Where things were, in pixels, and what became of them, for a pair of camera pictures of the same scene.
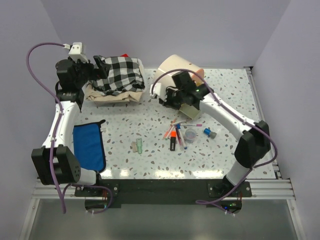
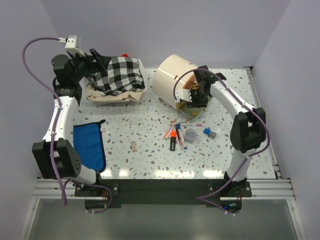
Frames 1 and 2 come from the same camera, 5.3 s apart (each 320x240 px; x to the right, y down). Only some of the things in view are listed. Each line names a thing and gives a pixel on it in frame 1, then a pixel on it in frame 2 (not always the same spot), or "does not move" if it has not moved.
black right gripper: (166, 102) → (195, 104)
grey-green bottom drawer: (190, 111) does not move
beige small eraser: (134, 146) does not move
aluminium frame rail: (46, 191) does not move
